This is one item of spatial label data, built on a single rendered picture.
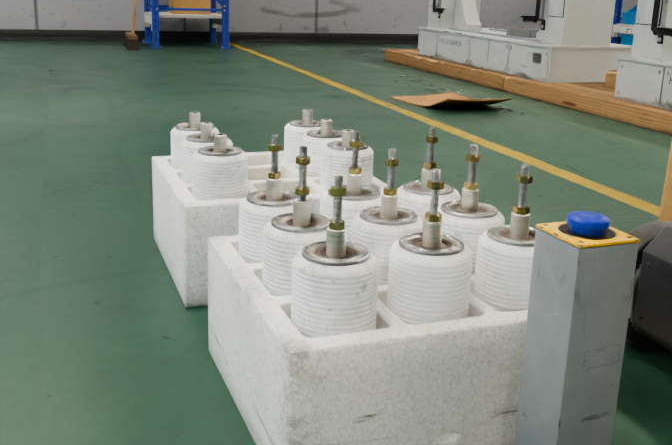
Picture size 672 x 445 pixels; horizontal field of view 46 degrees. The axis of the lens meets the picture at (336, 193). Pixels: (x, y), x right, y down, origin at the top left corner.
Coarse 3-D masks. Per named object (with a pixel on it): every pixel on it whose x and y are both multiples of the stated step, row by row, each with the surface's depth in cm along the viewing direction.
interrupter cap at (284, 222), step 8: (280, 216) 100; (288, 216) 100; (312, 216) 100; (320, 216) 101; (272, 224) 97; (280, 224) 97; (288, 224) 98; (312, 224) 98; (320, 224) 97; (328, 224) 97; (296, 232) 95; (304, 232) 95; (312, 232) 95
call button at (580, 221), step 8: (568, 216) 77; (576, 216) 77; (584, 216) 77; (592, 216) 77; (600, 216) 77; (568, 224) 77; (576, 224) 76; (584, 224) 75; (592, 224) 75; (600, 224) 75; (608, 224) 76; (576, 232) 76; (584, 232) 76; (592, 232) 76; (600, 232) 76
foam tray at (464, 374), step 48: (240, 288) 98; (384, 288) 98; (240, 336) 99; (288, 336) 83; (336, 336) 84; (384, 336) 84; (432, 336) 86; (480, 336) 88; (240, 384) 101; (288, 384) 81; (336, 384) 83; (384, 384) 85; (432, 384) 87; (480, 384) 90; (288, 432) 82; (336, 432) 84; (384, 432) 87; (432, 432) 89; (480, 432) 91
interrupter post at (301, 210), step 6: (294, 204) 97; (300, 204) 97; (306, 204) 97; (294, 210) 97; (300, 210) 97; (306, 210) 97; (294, 216) 97; (300, 216) 97; (306, 216) 97; (294, 222) 98; (300, 222) 97; (306, 222) 97
